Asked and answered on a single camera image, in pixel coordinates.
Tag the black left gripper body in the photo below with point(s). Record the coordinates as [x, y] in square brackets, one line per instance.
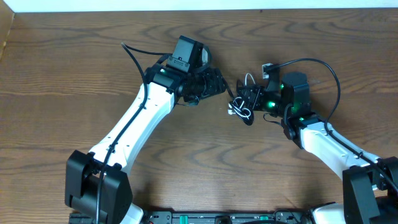
[214, 82]

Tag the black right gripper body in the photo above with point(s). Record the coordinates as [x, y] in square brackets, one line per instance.
[250, 95]

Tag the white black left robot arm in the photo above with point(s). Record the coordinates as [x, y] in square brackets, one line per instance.
[96, 182]

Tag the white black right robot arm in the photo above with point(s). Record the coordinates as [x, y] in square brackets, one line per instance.
[369, 181]

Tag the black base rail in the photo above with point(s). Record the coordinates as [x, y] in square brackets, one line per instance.
[279, 216]

